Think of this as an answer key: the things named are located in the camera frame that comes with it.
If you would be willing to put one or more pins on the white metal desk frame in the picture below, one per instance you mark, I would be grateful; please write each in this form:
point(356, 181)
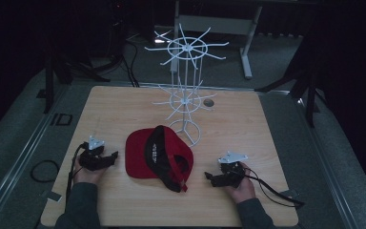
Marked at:
point(216, 24)

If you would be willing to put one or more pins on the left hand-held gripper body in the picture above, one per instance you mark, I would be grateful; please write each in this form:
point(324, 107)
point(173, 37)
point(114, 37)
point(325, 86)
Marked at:
point(90, 159)

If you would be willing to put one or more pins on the red baseball cap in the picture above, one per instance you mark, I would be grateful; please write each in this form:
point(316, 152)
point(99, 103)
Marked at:
point(138, 159)

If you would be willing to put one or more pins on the round grey table grommet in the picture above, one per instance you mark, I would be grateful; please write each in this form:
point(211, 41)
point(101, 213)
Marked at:
point(208, 102)

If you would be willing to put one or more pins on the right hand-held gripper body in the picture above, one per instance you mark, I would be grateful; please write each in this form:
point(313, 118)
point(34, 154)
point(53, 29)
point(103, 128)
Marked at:
point(232, 173)

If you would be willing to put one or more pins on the black tripod stand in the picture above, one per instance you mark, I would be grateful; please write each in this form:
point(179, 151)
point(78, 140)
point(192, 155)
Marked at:
point(311, 95)

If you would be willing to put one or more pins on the person's right hand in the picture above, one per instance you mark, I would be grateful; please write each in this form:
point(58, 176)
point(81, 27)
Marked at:
point(243, 191)

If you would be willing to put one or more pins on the person's left hand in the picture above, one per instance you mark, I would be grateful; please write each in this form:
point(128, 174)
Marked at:
point(87, 175)

